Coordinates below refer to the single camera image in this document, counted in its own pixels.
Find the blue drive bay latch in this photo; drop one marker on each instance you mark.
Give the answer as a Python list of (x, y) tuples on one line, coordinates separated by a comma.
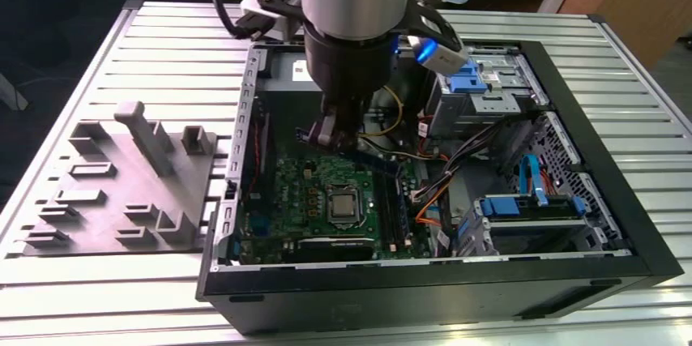
[(464, 82)]

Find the metal disk bay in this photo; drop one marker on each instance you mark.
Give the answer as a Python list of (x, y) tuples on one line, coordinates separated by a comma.
[(476, 240)]

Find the metal drive cage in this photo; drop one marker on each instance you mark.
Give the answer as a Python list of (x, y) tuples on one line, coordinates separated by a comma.
[(486, 103)]

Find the dark RAM stick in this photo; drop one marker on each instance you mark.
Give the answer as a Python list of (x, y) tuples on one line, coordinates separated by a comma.
[(374, 163), (402, 208)]

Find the black PC case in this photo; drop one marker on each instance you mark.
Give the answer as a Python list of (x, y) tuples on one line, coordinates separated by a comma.
[(378, 301)]

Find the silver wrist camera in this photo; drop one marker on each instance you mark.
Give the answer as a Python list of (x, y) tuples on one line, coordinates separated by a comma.
[(284, 22), (445, 60)]

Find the green motherboard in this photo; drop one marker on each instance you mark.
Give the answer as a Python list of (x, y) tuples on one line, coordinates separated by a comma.
[(294, 184)]

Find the grey power supply unit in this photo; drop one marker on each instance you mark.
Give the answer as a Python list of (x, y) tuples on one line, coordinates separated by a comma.
[(281, 119)]

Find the silver CPU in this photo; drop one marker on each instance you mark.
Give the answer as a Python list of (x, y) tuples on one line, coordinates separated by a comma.
[(344, 205)]

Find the hard disk in blue carrier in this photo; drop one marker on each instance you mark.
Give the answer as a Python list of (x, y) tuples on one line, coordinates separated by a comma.
[(500, 206)]

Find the black graphics card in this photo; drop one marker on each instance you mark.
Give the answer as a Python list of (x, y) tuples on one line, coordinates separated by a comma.
[(334, 249)]

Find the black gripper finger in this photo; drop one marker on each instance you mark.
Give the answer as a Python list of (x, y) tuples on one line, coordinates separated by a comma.
[(324, 129), (353, 129)]

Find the grey parts rack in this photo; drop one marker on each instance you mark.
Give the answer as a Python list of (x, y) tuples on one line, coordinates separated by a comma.
[(134, 184)]

